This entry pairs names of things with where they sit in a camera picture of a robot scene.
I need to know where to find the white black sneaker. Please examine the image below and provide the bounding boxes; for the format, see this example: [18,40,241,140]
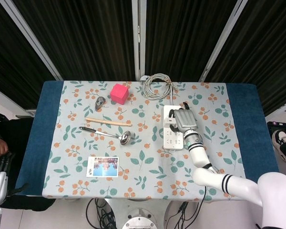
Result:
[271,130,286,163]

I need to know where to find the bystander black clothes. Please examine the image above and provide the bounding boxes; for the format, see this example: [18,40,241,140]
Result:
[0,116,56,213]

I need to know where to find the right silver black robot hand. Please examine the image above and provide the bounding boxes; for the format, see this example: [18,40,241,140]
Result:
[168,102,198,133]

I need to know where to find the pink foam cube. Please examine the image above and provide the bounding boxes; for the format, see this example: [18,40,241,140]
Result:
[109,83,130,105]

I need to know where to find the silver white robot base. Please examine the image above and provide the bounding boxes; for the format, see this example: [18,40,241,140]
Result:
[104,198,174,229]

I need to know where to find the picture postcard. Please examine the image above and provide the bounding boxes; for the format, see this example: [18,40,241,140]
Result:
[86,156,120,178]

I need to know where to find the black floor cable bundle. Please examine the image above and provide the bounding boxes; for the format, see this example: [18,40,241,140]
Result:
[164,201,200,229]
[85,198,116,229]

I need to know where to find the floral fruit print tablecloth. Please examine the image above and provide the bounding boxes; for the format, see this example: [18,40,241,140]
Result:
[41,80,245,201]

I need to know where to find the white metal frame post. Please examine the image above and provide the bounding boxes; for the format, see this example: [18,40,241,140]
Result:
[0,0,64,81]
[199,0,248,83]
[131,0,147,81]

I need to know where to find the blue table cover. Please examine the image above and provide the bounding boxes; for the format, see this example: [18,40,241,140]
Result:
[14,80,286,202]

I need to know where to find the stainless steel ladle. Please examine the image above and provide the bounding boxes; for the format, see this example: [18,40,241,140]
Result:
[79,126,132,146]

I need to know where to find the wooden stick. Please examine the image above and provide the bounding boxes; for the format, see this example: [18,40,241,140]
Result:
[84,117,133,127]

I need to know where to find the black pleated curtain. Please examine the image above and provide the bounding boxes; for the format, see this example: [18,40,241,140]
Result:
[0,0,57,110]
[204,0,286,117]
[145,0,238,82]
[11,0,137,81]

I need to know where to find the black device with coloured dots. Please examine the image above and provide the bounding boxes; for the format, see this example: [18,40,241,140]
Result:
[266,121,286,134]

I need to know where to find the white power strip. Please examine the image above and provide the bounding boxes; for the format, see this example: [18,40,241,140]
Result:
[162,104,184,151]

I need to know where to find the white cable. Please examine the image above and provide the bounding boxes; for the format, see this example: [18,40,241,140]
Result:
[140,73,179,105]

